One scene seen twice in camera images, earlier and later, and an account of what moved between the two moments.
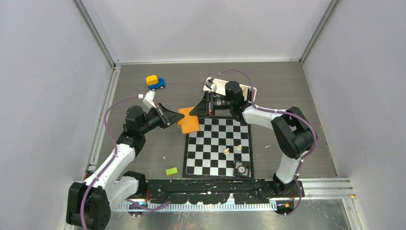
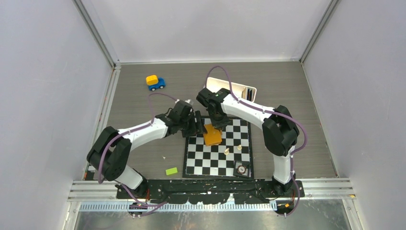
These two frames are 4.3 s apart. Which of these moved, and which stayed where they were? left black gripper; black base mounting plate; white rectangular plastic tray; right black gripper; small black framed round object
Moved: left black gripper; right black gripper
Stayed: white rectangular plastic tray; black base mounting plate; small black framed round object
